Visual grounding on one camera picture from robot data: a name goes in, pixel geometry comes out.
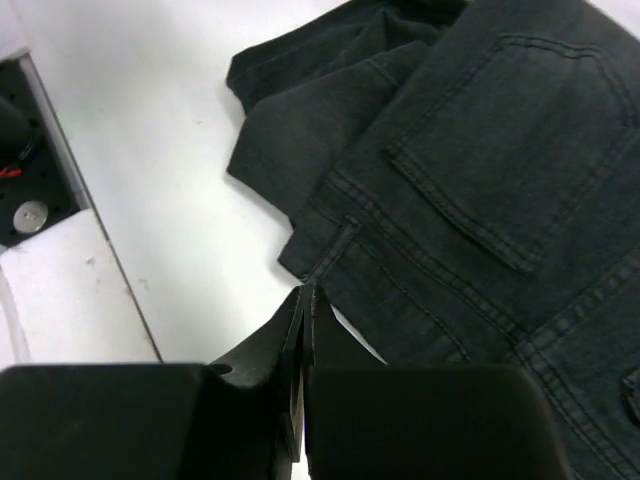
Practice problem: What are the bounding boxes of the black denim trousers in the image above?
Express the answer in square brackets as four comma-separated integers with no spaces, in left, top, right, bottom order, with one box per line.
[226,1,639,479]

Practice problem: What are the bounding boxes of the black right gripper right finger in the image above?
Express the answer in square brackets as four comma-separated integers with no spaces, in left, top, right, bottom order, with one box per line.
[303,285,571,480]

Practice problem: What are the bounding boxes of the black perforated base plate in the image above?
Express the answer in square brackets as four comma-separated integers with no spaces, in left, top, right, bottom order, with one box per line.
[1,60,80,247]

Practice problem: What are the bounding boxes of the silver round bolt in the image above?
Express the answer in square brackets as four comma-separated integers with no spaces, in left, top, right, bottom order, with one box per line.
[13,200,49,234]

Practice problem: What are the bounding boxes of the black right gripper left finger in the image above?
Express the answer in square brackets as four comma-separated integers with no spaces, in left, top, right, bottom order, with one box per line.
[1,288,302,479]

